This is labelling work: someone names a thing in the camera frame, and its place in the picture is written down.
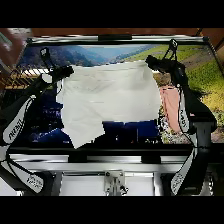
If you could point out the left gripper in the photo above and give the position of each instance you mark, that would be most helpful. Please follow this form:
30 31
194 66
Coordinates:
64 72

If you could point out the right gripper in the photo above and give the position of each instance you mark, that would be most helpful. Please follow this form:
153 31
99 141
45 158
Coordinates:
158 64

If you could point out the white T-shirt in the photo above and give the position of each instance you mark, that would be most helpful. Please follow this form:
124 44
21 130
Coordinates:
110 96

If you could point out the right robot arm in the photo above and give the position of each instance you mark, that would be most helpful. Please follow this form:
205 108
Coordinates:
196 113

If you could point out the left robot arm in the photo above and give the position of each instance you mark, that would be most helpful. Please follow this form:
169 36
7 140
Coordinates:
16 123

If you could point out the pink garment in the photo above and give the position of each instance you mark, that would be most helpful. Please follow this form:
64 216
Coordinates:
170 106

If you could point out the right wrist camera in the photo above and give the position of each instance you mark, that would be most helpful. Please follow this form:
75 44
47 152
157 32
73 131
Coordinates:
173 46

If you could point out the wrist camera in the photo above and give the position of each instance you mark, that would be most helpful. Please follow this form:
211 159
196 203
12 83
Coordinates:
45 55
173 46

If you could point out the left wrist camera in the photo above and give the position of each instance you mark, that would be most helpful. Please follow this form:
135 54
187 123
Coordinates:
45 55

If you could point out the silver frame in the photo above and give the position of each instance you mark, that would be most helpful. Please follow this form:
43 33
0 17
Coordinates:
100 166

